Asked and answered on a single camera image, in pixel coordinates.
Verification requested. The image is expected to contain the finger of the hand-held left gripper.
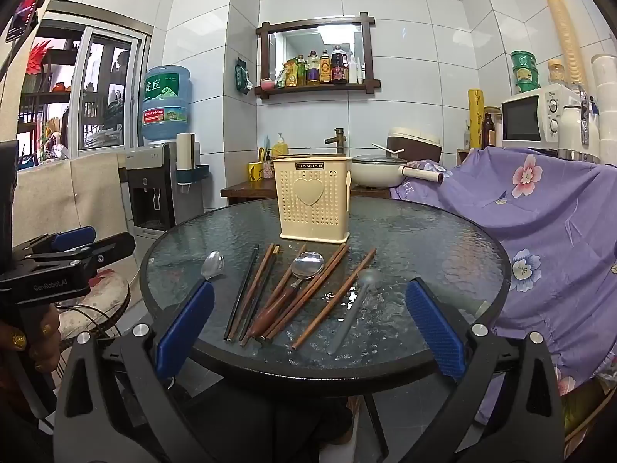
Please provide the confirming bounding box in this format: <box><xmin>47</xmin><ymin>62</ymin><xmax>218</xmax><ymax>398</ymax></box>
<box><xmin>24</xmin><ymin>231</ymin><xmax>137</xmax><ymax>283</ymax></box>
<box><xmin>12</xmin><ymin>225</ymin><xmax>97</xmax><ymax>257</ymax></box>

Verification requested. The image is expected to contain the sleeve of paper cups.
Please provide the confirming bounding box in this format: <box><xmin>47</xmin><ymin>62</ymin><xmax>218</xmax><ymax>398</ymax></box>
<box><xmin>540</xmin><ymin>0</ymin><xmax>589</xmax><ymax>88</ymax></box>

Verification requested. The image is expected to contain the purple floral cloth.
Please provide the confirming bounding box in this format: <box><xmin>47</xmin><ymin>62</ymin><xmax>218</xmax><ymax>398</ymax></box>
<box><xmin>390</xmin><ymin>146</ymin><xmax>617</xmax><ymax>416</ymax></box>

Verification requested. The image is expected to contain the bronze faucet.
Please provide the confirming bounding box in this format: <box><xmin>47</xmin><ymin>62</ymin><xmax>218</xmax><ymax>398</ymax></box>
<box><xmin>324</xmin><ymin>128</ymin><xmax>346</xmax><ymax>157</ymax></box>

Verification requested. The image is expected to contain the wooden framed mirror shelf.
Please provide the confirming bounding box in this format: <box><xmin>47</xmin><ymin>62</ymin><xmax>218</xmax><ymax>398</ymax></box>
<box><xmin>255</xmin><ymin>15</ymin><xmax>381</xmax><ymax>100</ymax></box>

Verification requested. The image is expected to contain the smartphone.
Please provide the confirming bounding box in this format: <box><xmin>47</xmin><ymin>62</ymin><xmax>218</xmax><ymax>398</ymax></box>
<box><xmin>5</xmin><ymin>0</ymin><xmax>46</xmax><ymax>42</ymax></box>

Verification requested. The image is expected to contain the yellow roll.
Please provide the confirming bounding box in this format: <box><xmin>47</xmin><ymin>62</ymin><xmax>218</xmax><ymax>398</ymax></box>
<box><xmin>467</xmin><ymin>88</ymin><xmax>484</xmax><ymax>150</ymax></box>

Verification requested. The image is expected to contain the white pot with glass lid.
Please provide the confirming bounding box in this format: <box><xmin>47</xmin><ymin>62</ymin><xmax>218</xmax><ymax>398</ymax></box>
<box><xmin>351</xmin><ymin>154</ymin><xmax>447</xmax><ymax>189</ymax></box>

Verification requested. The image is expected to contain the teal cup holder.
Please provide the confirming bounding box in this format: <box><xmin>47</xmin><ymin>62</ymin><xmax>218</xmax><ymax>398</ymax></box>
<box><xmin>176</xmin><ymin>164</ymin><xmax>210</xmax><ymax>186</ymax></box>

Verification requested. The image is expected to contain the dark wooden display shelf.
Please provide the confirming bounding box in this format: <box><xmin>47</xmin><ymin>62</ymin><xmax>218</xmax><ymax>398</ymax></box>
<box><xmin>17</xmin><ymin>24</ymin><xmax>80</xmax><ymax>155</ymax></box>

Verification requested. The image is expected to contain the brown and white rice cooker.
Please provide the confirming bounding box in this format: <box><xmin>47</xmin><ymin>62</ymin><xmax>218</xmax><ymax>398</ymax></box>
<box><xmin>387</xmin><ymin>127</ymin><xmax>443</xmax><ymax>165</ymax></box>

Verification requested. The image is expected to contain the white paper cup tube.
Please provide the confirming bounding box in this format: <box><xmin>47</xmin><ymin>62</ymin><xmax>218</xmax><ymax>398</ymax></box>
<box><xmin>176</xmin><ymin>132</ymin><xmax>196</xmax><ymax>184</ymax></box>

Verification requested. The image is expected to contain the metal spoon with wooden handle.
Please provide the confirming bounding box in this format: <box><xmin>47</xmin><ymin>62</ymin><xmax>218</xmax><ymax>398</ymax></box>
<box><xmin>248</xmin><ymin>251</ymin><xmax>326</xmax><ymax>338</ymax></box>

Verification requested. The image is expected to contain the small metal spoon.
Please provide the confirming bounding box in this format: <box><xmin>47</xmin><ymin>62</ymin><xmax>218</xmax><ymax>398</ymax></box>
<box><xmin>200</xmin><ymin>251</ymin><xmax>226</xmax><ymax>281</ymax></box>

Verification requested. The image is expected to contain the red artificial flower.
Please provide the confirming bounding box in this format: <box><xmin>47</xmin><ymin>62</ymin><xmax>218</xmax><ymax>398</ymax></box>
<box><xmin>29</xmin><ymin>39</ymin><xmax>54</xmax><ymax>75</ymax></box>

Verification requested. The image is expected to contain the green hanging packet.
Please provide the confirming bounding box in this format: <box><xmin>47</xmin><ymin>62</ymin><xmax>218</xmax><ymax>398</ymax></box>
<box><xmin>234</xmin><ymin>58</ymin><xmax>254</xmax><ymax>95</ymax></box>

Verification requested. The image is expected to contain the translucent plastic spoon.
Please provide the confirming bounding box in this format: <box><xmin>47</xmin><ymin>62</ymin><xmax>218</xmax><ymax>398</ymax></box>
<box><xmin>328</xmin><ymin>269</ymin><xmax>384</xmax><ymax>355</ymax></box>

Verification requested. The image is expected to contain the grey water dispenser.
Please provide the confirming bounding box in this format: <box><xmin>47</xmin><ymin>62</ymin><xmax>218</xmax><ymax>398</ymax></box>
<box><xmin>124</xmin><ymin>142</ymin><xmax>203</xmax><ymax>237</ymax></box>

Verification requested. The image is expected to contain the white kettle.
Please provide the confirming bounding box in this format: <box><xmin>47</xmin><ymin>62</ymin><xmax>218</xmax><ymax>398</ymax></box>
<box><xmin>556</xmin><ymin>84</ymin><xmax>601</xmax><ymax>165</ymax></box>

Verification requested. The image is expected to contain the floral round stool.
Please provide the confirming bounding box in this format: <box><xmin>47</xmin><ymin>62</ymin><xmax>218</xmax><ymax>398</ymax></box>
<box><xmin>53</xmin><ymin>270</ymin><xmax>132</xmax><ymax>343</ymax></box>

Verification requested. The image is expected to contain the white microwave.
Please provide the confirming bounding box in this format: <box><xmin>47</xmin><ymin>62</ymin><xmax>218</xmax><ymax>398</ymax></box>
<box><xmin>500</xmin><ymin>83</ymin><xmax>586</xmax><ymax>152</ymax></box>

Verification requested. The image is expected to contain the dark wooden sink counter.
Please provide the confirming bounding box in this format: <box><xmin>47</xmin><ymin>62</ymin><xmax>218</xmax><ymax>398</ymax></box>
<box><xmin>220</xmin><ymin>181</ymin><xmax>392</xmax><ymax>206</ymax></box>

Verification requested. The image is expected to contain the blue water jug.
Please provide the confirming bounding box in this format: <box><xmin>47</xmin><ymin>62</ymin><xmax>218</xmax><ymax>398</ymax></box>
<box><xmin>141</xmin><ymin>65</ymin><xmax>192</xmax><ymax>144</ymax></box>

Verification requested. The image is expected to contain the sliding window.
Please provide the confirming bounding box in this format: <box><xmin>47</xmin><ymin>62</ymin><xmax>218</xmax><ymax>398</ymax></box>
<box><xmin>67</xmin><ymin>19</ymin><xmax>148</xmax><ymax>150</ymax></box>

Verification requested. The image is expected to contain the beige cloth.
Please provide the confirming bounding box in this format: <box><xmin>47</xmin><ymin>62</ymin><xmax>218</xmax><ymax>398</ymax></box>
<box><xmin>12</xmin><ymin>152</ymin><xmax>140</xmax><ymax>271</ymax></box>

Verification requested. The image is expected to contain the person's left hand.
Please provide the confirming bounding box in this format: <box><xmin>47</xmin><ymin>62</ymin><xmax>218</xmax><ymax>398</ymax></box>
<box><xmin>0</xmin><ymin>306</ymin><xmax>62</xmax><ymax>373</ymax></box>

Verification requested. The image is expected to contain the cream plastic utensil holder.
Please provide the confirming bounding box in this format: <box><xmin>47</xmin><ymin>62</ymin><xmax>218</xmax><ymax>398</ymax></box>
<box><xmin>272</xmin><ymin>154</ymin><xmax>352</xmax><ymax>242</ymax></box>

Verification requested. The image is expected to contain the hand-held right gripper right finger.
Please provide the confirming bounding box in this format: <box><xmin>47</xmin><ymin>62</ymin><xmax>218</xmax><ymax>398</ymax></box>
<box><xmin>406</xmin><ymin>277</ymin><xmax>566</xmax><ymax>463</ymax></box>

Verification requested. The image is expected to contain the dark soy sauce bottle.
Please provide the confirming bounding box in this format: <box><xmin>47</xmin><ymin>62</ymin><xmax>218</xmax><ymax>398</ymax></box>
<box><xmin>330</xmin><ymin>44</ymin><xmax>350</xmax><ymax>85</ymax></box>

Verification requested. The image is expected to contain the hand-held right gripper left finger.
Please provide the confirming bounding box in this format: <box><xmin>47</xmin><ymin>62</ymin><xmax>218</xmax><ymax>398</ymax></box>
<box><xmin>53</xmin><ymin>279</ymin><xmax>216</xmax><ymax>463</ymax></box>

